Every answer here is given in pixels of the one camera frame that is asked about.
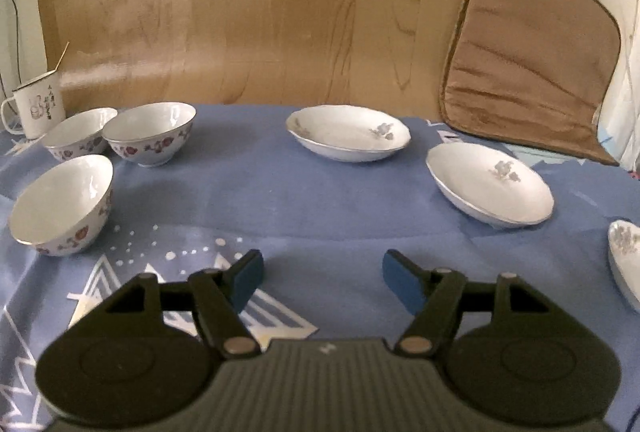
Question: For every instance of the red floral bowl middle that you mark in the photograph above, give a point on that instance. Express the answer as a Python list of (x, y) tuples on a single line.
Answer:
[(151, 134)]

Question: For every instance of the red floral bowl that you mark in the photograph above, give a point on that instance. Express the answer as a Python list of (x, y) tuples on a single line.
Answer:
[(79, 135), (151, 134), (62, 212)]

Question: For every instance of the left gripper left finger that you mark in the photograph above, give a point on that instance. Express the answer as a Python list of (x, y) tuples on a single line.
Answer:
[(214, 298)]

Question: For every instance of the white enamel mug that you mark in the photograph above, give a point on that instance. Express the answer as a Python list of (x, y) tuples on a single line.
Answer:
[(35, 107)]

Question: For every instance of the brown seat cushion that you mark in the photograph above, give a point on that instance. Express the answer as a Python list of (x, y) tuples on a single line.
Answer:
[(532, 72)]

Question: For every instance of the chopstick in mug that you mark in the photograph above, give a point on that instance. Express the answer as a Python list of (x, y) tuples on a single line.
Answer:
[(61, 58)]

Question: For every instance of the large cardboard sheet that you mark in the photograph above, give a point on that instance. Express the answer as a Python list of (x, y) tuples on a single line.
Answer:
[(384, 54)]

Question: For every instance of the blue printed tablecloth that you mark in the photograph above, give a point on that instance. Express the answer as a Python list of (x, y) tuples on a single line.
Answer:
[(242, 182)]

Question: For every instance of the red floral bowl back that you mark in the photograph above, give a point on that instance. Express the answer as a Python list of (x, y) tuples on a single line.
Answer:
[(79, 135)]

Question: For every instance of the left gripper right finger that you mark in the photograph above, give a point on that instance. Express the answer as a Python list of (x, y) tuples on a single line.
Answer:
[(438, 299)]

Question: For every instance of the red floral bowl front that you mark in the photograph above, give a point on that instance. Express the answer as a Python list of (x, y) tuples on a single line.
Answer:
[(62, 212)]

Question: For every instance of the grey floral plate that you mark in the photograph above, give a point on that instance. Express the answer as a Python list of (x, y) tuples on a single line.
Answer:
[(623, 256), (489, 185), (348, 133)]

